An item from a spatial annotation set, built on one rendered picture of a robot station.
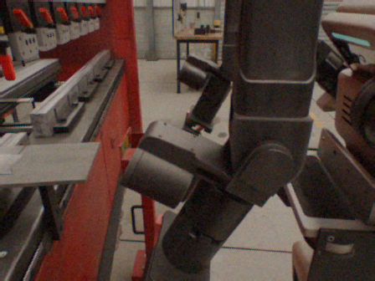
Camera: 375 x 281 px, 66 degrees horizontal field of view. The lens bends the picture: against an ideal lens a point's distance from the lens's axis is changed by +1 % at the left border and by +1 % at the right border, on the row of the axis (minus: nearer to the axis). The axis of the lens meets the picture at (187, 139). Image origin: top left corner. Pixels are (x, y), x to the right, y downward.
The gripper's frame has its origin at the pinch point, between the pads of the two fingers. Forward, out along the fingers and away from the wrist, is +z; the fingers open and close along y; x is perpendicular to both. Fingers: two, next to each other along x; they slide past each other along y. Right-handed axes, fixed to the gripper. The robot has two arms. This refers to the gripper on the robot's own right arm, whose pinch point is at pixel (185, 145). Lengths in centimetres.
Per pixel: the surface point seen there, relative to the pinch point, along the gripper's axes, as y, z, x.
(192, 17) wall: -718, 21, -50
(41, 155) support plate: 9.8, 14.9, -30.1
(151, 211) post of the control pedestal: -36, 55, 7
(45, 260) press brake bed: 19.3, 35.4, -18.3
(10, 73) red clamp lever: -0.5, 4.0, -46.9
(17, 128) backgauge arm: -38, 47, -61
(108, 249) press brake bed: -51, 107, -2
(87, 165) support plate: 13.1, 9.2, -18.9
